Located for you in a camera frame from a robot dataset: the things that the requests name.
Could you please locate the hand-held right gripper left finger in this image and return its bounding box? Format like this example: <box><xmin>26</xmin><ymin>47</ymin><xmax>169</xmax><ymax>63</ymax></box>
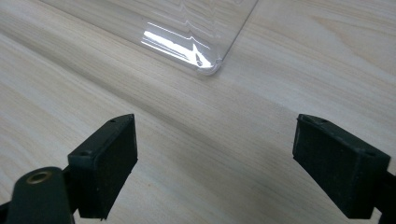
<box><xmin>67</xmin><ymin>113</ymin><xmax>139</xmax><ymax>220</ymax></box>

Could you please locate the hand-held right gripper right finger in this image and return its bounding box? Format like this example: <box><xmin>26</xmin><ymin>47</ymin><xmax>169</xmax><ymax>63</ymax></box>
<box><xmin>291</xmin><ymin>113</ymin><xmax>391</xmax><ymax>220</ymax></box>

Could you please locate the clear plastic container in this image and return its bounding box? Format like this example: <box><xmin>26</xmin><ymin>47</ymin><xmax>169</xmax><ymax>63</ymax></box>
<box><xmin>39</xmin><ymin>0</ymin><xmax>260</xmax><ymax>77</ymax></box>

